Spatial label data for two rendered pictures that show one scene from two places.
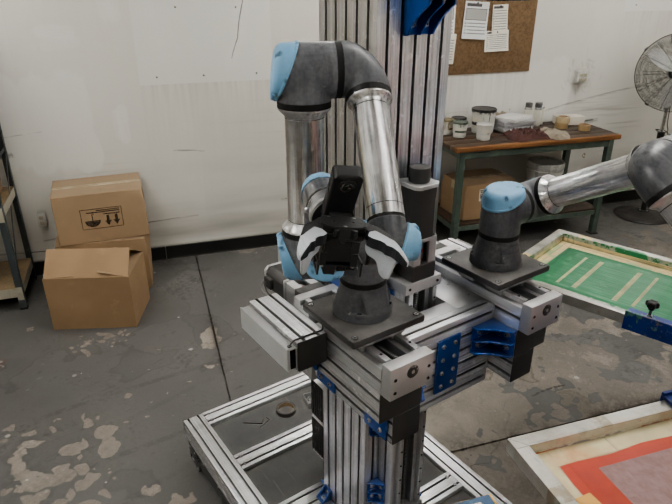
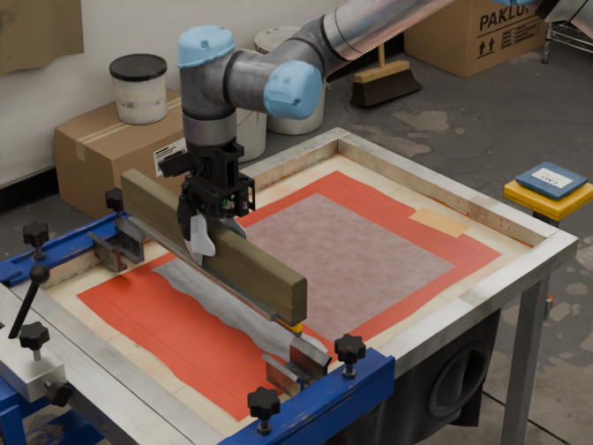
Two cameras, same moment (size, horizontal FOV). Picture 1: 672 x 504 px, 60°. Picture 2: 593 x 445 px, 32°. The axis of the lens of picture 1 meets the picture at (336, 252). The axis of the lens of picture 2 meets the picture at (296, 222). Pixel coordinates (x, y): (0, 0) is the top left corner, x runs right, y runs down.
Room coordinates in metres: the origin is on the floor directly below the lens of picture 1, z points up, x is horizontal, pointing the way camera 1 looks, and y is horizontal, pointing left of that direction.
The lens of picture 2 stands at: (2.23, -1.49, 1.95)
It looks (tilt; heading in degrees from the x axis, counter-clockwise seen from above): 32 degrees down; 154
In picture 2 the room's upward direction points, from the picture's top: straight up
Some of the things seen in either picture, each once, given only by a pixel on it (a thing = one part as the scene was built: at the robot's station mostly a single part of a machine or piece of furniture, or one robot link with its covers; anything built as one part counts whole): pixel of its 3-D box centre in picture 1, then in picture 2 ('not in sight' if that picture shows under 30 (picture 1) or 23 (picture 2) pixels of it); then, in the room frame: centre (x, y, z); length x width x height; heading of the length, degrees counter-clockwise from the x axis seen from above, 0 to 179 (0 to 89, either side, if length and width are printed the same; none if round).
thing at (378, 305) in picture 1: (363, 291); not in sight; (1.29, -0.07, 1.31); 0.15 x 0.15 x 0.10
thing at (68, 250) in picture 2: not in sight; (82, 252); (0.77, -1.20, 0.98); 0.30 x 0.05 x 0.07; 108
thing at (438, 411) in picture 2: not in sight; (394, 388); (1.12, -0.78, 0.79); 0.46 x 0.09 x 0.33; 108
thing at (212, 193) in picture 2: not in sight; (216, 176); (1.05, -1.05, 1.23); 0.09 x 0.08 x 0.12; 18
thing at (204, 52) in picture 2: not in sight; (209, 71); (1.04, -1.05, 1.39); 0.09 x 0.08 x 0.11; 38
